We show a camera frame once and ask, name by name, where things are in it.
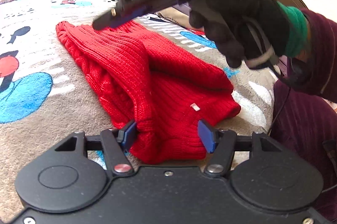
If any red knit sweater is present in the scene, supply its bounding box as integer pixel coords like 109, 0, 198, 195
56, 21, 241, 164

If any maroon sleeved right forearm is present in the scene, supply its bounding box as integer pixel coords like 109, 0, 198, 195
276, 1, 337, 104

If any black gloved right hand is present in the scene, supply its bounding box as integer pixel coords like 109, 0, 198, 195
189, 0, 290, 68

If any purple and cream garment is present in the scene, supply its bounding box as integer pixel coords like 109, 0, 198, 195
155, 3, 204, 31

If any Mickey Mouse bed blanket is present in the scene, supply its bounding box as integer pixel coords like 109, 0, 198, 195
1, 0, 276, 222

